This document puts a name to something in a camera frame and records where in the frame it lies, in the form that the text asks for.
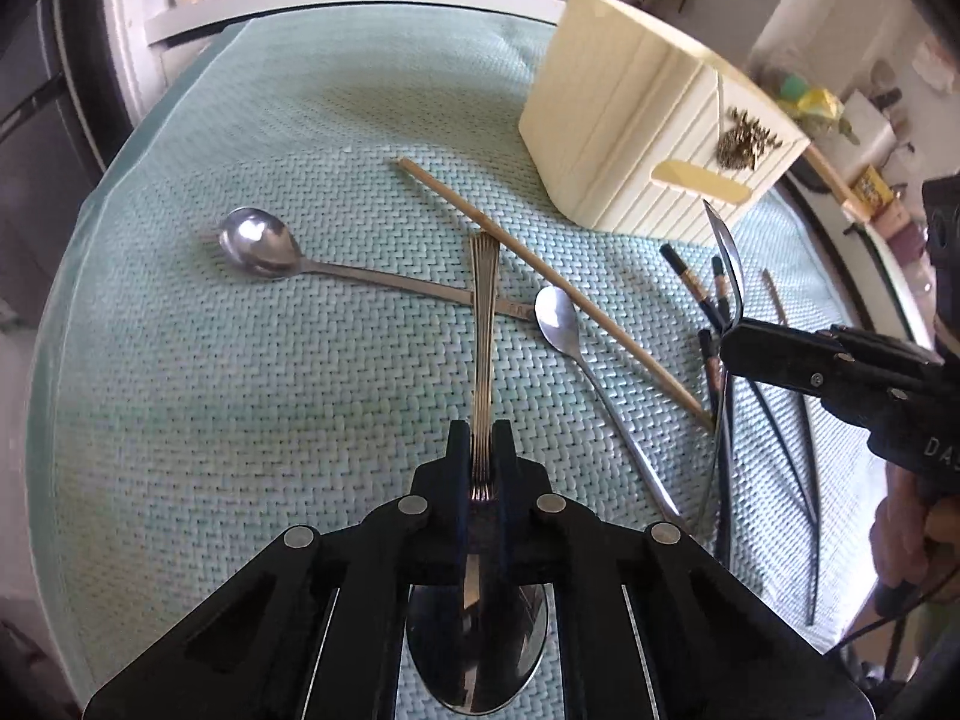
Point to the white knife block holder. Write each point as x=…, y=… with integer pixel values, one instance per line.
x=867, y=141

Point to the dark green chopstick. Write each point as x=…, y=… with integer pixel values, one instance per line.
x=812, y=489
x=723, y=439

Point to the light blue woven table mat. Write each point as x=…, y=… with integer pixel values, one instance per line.
x=182, y=414

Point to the yellow green plastic bag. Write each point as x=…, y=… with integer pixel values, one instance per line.
x=802, y=101

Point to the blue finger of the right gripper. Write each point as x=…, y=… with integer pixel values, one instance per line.
x=788, y=358

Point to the grey refrigerator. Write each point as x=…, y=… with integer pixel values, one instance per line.
x=48, y=165

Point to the person's right hand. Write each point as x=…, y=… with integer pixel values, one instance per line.
x=912, y=541

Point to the cream utensil holder box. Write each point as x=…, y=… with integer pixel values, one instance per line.
x=636, y=128

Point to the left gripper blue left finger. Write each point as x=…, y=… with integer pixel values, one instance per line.
x=313, y=625

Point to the ornate handle silver spoon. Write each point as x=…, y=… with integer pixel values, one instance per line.
x=477, y=643

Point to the brown wooden chopstick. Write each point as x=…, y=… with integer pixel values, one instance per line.
x=775, y=297

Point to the small silver spoon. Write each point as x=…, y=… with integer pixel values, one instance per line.
x=558, y=322

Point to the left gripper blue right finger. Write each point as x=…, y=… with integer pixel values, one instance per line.
x=650, y=625

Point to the wooden cutting board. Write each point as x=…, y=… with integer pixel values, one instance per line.
x=838, y=188

